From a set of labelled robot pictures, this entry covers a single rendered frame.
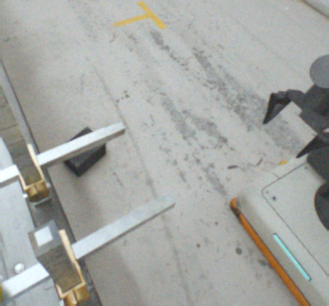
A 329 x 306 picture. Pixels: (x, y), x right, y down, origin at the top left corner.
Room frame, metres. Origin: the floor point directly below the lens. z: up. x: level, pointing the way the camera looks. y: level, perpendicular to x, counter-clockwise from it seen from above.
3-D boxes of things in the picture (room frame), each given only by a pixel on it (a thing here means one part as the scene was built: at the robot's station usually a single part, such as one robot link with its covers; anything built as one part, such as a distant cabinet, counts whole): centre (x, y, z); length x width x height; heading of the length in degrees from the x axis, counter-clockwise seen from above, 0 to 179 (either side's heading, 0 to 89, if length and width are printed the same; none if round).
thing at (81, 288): (0.13, 0.12, 0.83); 0.14 x 0.06 x 0.05; 35
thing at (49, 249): (0.11, 0.11, 0.88); 0.04 x 0.04 x 0.48; 35
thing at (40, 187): (0.34, 0.27, 0.80); 0.14 x 0.06 x 0.05; 35
